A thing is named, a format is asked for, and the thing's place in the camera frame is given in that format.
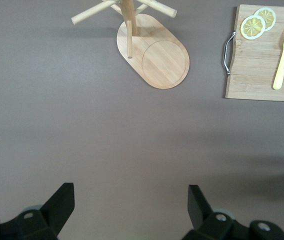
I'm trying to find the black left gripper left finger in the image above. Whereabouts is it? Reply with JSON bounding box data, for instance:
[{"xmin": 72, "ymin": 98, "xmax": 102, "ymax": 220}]
[{"xmin": 0, "ymin": 182, "xmax": 76, "ymax": 240}]

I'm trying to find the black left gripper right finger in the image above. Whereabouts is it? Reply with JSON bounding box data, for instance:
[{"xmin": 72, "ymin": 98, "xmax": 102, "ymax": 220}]
[{"xmin": 183, "ymin": 184, "xmax": 284, "ymax": 240}]

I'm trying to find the wooden mug tree rack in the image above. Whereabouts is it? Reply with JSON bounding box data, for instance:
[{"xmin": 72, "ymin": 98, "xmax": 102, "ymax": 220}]
[{"xmin": 71, "ymin": 0, "xmax": 191, "ymax": 90}]

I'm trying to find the brown table mat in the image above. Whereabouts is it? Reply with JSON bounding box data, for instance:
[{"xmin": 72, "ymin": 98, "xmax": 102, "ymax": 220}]
[{"xmin": 0, "ymin": 0, "xmax": 284, "ymax": 240}]

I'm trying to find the bamboo cutting board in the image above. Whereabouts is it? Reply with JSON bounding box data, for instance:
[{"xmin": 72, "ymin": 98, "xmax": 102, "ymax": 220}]
[{"xmin": 222, "ymin": 3, "xmax": 284, "ymax": 103}]

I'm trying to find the lemon slice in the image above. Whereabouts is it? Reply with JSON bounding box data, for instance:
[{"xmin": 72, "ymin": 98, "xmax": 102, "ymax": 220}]
[
  {"xmin": 253, "ymin": 7, "xmax": 277, "ymax": 32},
  {"xmin": 240, "ymin": 14, "xmax": 267, "ymax": 41}
]

